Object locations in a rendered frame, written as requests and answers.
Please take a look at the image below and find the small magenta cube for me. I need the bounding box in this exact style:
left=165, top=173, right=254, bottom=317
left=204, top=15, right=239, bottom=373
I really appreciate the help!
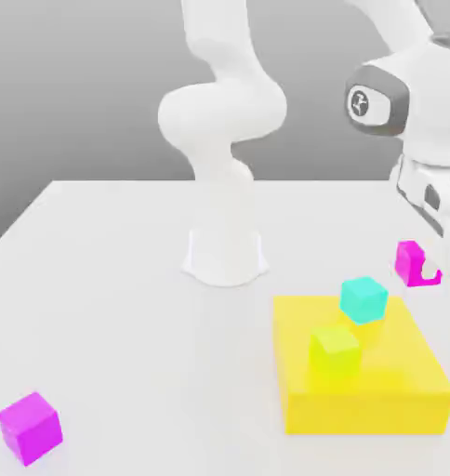
left=393, top=239, right=443, bottom=288
left=0, top=391, right=64, bottom=468

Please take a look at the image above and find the small cyan cube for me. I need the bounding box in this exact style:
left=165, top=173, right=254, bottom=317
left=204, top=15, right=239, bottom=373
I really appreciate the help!
left=338, top=275, right=390, bottom=326

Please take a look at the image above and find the small yellow-green cube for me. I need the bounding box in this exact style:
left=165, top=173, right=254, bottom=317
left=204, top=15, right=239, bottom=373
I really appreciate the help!
left=307, top=324, right=362, bottom=388

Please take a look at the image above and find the large yellow box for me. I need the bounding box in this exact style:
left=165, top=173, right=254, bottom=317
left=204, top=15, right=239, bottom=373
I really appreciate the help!
left=271, top=295, right=450, bottom=436

